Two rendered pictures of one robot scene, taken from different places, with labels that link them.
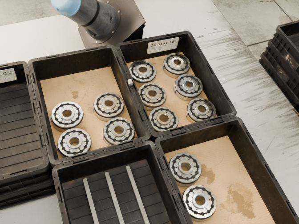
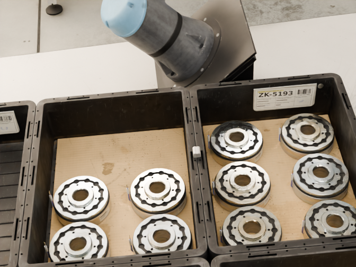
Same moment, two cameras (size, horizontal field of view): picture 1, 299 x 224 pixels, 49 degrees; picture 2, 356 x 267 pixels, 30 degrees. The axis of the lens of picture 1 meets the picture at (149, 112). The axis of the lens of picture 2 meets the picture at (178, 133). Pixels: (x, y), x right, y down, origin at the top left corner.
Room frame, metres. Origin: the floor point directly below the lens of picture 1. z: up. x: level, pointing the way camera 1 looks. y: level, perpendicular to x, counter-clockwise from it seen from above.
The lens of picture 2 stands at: (-0.05, -0.28, 1.80)
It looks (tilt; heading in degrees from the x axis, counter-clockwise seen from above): 46 degrees down; 29
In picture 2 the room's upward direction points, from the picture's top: 5 degrees counter-clockwise
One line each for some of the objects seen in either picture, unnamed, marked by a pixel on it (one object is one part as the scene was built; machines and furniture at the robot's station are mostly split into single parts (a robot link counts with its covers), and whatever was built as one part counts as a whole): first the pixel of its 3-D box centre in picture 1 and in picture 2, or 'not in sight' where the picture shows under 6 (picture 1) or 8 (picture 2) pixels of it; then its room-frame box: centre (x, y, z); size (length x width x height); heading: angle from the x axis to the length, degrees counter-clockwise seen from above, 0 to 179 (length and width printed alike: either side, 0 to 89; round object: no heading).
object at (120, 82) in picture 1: (87, 107); (117, 190); (0.57, 0.20, 0.87); 0.40 x 0.30 x 0.11; 30
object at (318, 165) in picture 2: (189, 84); (320, 172); (0.76, -0.12, 0.86); 0.05 x 0.05 x 0.01
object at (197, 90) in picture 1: (188, 85); (320, 174); (0.76, -0.12, 0.86); 0.10 x 0.10 x 0.01
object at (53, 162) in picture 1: (86, 98); (113, 172); (0.57, 0.20, 0.92); 0.40 x 0.30 x 0.02; 30
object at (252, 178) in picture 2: (152, 93); (242, 180); (0.68, 0.00, 0.86); 0.05 x 0.05 x 0.01
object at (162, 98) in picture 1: (151, 94); (242, 182); (0.68, 0.00, 0.86); 0.10 x 0.10 x 0.01
